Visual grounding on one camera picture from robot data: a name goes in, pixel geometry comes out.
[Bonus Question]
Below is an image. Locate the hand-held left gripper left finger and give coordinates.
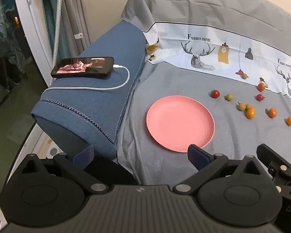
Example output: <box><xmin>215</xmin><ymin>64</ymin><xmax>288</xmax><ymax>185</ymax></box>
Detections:
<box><xmin>19</xmin><ymin>144</ymin><xmax>109</xmax><ymax>195</ymax></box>

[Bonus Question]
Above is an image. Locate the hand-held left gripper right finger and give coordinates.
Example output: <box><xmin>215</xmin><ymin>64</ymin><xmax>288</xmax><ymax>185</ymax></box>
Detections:
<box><xmin>173</xmin><ymin>144</ymin><xmax>273</xmax><ymax>196</ymax></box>

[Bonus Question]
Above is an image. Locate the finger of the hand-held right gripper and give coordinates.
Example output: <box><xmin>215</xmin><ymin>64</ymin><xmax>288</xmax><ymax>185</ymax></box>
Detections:
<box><xmin>256</xmin><ymin>144</ymin><xmax>291</xmax><ymax>177</ymax></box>

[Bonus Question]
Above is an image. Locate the pink round plate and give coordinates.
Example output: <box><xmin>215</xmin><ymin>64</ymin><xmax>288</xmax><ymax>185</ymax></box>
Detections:
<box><xmin>146</xmin><ymin>96</ymin><xmax>215</xmax><ymax>153</ymax></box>

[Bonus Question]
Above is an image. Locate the black smartphone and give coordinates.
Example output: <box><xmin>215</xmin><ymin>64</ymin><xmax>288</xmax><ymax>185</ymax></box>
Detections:
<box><xmin>50</xmin><ymin>57</ymin><xmax>115</xmax><ymax>78</ymax></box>

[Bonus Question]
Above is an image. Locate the teal curtain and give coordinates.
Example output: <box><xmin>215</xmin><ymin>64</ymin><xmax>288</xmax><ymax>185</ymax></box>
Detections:
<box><xmin>40</xmin><ymin>0</ymin><xmax>60</xmax><ymax>59</ymax></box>

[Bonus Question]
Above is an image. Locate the grey curtain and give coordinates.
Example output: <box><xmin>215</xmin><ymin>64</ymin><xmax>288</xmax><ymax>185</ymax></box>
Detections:
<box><xmin>62</xmin><ymin>0</ymin><xmax>91</xmax><ymax>54</ymax></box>

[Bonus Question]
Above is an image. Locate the hanging patterned garment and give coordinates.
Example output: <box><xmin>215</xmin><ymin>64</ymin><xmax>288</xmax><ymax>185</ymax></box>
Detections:
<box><xmin>0</xmin><ymin>5</ymin><xmax>25</xmax><ymax>83</ymax></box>

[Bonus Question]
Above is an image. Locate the white charging cable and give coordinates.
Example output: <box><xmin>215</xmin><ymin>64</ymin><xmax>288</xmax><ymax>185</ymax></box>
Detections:
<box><xmin>41</xmin><ymin>64</ymin><xmax>131</xmax><ymax>100</ymax></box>

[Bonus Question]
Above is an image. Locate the braided steamer hose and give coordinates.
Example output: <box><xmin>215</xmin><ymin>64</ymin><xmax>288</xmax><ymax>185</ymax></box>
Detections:
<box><xmin>52</xmin><ymin>0</ymin><xmax>63</xmax><ymax>66</ymax></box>

